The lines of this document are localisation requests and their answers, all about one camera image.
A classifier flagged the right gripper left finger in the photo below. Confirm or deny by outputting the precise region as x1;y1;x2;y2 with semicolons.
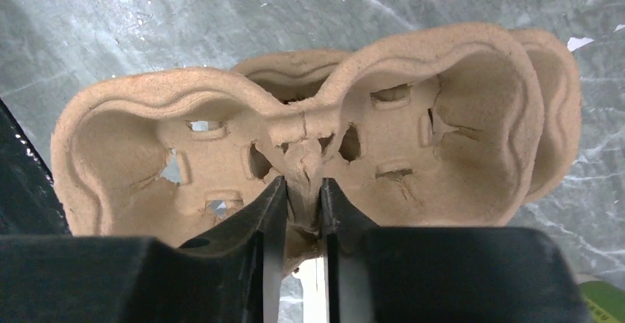
1;177;287;322

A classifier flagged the brown pulp cup carrier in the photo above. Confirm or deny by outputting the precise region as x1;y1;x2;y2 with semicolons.
50;23;545;271
233;22;581;214

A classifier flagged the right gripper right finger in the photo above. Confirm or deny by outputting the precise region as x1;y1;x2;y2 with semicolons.
319;178;590;322

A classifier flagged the green paper cup stack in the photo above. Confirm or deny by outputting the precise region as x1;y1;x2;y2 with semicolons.
579;281;625;323

